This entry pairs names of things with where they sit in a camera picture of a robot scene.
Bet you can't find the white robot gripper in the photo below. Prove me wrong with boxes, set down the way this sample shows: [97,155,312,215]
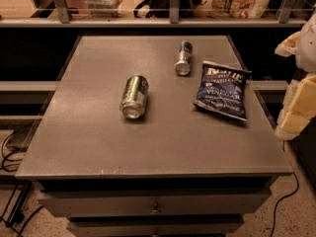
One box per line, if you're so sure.
[275,14,316,140]

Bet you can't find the green soda can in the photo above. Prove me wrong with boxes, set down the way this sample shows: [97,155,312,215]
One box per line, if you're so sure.
[119,75,149,119]

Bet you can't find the blue silver energy drink can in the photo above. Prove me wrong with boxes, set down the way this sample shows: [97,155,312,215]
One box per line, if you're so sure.
[175,40,193,76]

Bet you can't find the blue potato chip bag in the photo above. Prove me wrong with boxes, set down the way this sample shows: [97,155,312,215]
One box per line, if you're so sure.
[193,60,252,121]

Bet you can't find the upper drawer with knob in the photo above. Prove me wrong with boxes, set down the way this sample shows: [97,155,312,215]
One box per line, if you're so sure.
[39,189,271,217]

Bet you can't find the drawer with knob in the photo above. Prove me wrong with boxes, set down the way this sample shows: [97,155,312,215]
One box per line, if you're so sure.
[67,217,244,237]
[39,189,271,217]

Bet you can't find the black bag on shelf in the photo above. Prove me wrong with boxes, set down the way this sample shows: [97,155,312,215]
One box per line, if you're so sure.
[133,0,206,18]

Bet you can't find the lower drawer with knob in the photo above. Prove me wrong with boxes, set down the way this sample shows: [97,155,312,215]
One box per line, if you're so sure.
[67,217,244,237]

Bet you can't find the black power cable right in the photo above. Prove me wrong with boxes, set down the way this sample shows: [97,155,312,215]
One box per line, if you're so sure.
[269,140,300,237]

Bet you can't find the grey metal shelf rail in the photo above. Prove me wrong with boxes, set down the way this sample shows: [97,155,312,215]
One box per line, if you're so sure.
[0,0,316,29]

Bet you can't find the black cables on left floor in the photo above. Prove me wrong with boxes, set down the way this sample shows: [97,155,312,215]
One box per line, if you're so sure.
[0,128,45,237]

